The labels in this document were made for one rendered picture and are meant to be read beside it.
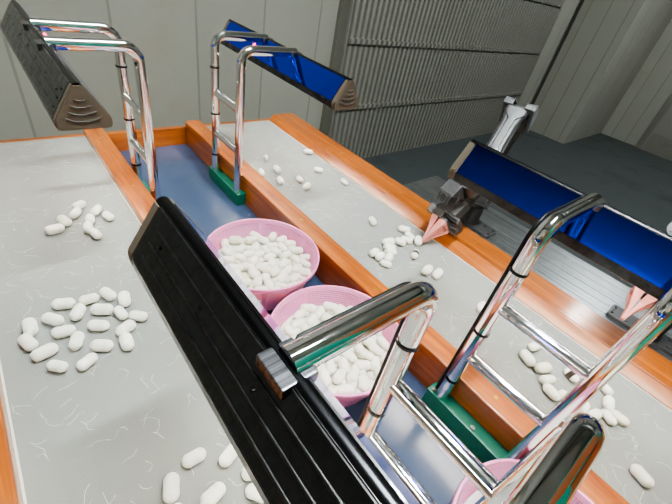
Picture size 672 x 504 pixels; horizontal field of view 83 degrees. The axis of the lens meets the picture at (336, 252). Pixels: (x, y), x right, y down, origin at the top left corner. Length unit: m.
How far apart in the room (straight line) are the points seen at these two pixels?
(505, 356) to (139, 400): 0.69
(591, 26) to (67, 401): 5.69
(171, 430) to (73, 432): 0.13
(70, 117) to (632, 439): 1.11
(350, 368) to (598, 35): 5.32
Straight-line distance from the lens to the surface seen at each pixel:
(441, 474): 0.77
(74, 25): 1.11
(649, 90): 7.01
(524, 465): 0.39
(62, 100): 0.75
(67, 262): 0.96
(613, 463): 0.88
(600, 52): 5.71
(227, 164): 1.29
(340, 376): 0.72
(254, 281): 0.86
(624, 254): 0.68
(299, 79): 1.09
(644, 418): 1.00
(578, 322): 1.07
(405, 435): 0.78
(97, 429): 0.69
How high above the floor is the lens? 1.33
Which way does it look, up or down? 37 degrees down
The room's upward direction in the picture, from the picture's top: 13 degrees clockwise
